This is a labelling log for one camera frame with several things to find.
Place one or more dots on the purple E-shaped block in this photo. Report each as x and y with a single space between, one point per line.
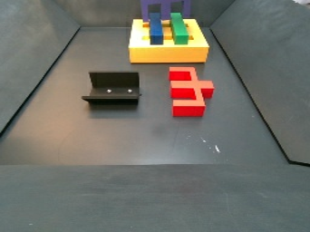
166 8

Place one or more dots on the yellow slotted board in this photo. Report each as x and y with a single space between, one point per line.
143 52

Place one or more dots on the red E-shaped block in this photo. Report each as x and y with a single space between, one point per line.
188 92

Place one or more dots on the green long bar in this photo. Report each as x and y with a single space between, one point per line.
179 29

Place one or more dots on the blue long bar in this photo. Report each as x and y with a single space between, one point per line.
155 28

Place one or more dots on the black angle bracket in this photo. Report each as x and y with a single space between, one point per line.
114 87

